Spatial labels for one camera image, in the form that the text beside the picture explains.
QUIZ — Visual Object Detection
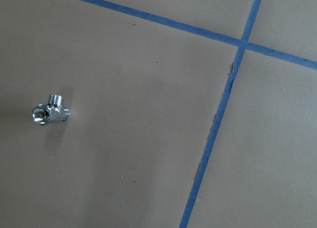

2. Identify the chrome angle valve fitting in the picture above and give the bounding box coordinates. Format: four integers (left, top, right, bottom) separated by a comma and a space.
32, 94, 70, 125

